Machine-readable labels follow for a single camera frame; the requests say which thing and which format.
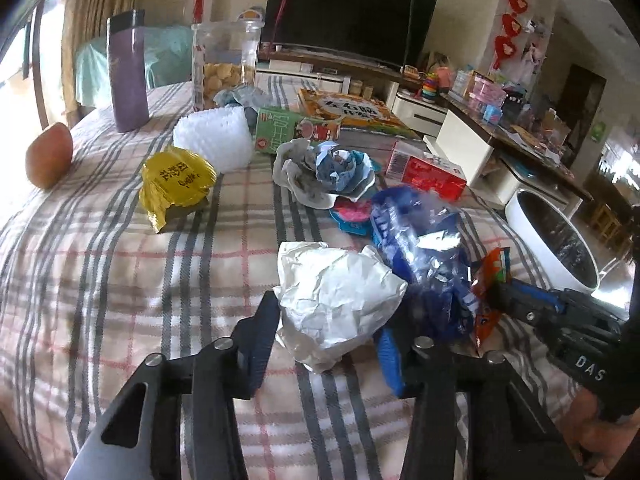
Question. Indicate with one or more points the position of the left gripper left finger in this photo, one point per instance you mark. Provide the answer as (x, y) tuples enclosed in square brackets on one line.
[(138, 435)]

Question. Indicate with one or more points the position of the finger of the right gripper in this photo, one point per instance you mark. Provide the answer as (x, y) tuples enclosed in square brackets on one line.
[(548, 296), (525, 308)]

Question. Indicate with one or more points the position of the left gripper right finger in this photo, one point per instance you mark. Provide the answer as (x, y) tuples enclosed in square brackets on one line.
[(510, 435)]

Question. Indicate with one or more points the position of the white trash bin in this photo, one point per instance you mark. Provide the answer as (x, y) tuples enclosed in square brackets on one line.
[(557, 245)]

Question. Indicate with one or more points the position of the red dark snack wrapper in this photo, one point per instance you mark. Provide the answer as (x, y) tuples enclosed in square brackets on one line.
[(493, 269)]

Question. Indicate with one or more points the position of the blue plastic snack bag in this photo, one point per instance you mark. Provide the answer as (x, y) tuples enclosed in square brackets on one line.
[(417, 234)]

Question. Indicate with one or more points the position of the red white milk carton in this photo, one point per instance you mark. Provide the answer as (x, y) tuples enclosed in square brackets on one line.
[(427, 172)]

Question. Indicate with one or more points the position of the blue plastic toy paddle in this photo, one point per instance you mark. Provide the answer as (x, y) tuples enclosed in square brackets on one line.
[(359, 229)]

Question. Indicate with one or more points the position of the white paper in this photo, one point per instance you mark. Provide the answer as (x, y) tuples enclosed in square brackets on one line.
[(332, 300)]

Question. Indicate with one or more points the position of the yellow foil wrapper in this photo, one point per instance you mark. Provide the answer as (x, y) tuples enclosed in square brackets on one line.
[(175, 182)]

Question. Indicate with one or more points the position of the printed paper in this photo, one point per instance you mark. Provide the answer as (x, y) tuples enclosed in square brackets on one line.
[(318, 175)]

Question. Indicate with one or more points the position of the white foam fruit net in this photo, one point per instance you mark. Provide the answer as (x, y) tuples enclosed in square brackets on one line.
[(221, 136)]

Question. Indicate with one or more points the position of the pink toy package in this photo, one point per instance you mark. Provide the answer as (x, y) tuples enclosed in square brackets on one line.
[(353, 212)]

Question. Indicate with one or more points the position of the person's right hand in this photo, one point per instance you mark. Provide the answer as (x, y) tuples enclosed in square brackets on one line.
[(597, 445)]

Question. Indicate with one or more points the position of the dark top side cabinet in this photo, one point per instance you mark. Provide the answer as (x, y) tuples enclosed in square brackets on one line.
[(469, 142)]

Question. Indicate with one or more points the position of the plaid table cloth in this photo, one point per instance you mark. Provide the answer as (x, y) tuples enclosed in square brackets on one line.
[(88, 290)]

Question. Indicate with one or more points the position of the pink storage box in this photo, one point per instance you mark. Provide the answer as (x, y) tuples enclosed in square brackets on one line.
[(483, 92)]

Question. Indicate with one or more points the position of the right red heart garland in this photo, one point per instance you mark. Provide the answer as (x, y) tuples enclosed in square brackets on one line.
[(511, 27)]

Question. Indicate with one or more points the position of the orange picture book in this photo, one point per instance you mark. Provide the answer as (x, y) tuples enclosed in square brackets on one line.
[(352, 112)]

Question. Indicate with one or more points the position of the white tv cabinet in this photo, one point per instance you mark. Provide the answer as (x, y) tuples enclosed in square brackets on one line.
[(400, 89)]

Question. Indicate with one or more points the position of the red apple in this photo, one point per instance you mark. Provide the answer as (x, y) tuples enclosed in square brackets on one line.
[(49, 157)]

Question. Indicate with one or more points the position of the black television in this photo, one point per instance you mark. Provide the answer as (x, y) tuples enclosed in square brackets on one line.
[(390, 32)]

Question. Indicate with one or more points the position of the grey crumpled wrapper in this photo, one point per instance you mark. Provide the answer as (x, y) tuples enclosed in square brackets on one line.
[(244, 95)]

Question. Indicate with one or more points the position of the teal covered armchair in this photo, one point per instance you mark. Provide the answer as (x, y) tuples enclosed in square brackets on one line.
[(167, 60)]

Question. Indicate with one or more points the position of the clear cookie jar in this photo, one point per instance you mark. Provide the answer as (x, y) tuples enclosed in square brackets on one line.
[(224, 56)]

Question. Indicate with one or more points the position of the purple thermos bottle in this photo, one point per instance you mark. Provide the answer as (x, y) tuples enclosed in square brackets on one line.
[(125, 58)]

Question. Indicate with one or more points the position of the beige curtain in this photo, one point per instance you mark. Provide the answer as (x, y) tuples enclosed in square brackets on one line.
[(83, 21)]

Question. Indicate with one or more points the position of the rainbow stacking ring toy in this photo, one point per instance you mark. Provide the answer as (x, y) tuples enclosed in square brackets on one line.
[(429, 89)]

